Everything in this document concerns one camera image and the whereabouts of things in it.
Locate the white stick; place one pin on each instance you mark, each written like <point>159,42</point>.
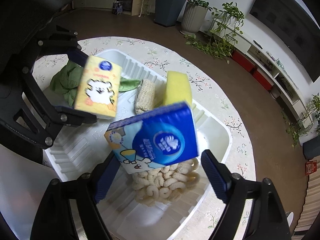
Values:
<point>141,5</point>

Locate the trailing pothos plant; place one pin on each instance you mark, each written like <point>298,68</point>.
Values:
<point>222,35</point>

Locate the yellow sponge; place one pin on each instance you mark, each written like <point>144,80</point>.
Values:
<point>176,87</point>

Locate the blue tissue pack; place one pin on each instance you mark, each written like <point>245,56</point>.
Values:
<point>160,135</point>

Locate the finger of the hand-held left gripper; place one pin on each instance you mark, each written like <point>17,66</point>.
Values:
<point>72,116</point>
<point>76,55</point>

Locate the small green potted plant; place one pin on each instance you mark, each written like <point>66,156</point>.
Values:
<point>200,3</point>

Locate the white television cabinet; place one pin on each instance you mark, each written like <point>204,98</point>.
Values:
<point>272,65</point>

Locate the small trailing plant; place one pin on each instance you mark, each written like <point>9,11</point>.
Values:
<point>305,120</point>

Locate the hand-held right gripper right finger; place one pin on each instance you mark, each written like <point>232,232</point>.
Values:
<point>215,177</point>

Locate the cream knit dishcloth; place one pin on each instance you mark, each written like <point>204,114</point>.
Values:
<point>145,96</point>

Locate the white plastic storage box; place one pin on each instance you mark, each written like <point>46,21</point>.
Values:
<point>215,135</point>

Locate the black television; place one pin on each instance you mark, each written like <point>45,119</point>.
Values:
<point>295,25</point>

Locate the blue floor item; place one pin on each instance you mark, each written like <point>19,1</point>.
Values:
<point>117,8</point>

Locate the green cloth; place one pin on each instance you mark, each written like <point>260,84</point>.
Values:
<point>65,80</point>

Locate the beige curtain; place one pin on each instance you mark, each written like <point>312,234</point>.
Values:
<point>310,202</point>

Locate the black remote control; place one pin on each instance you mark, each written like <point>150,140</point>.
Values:
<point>258,44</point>

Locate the white ribbed planter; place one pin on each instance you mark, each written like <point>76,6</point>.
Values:
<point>193,18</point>

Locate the red storage bin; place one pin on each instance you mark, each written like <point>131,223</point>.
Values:
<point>243,60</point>
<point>263,79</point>

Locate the dark blue square planter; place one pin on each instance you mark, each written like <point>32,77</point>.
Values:
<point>168,8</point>

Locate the red box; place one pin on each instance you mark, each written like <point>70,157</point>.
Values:
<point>310,167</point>

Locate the teal toy figure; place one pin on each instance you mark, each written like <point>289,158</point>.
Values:
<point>280,63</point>

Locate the yellow and blue carton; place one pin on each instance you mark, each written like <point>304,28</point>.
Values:
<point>100,87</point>

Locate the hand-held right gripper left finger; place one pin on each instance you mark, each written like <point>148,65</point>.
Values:
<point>107,177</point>

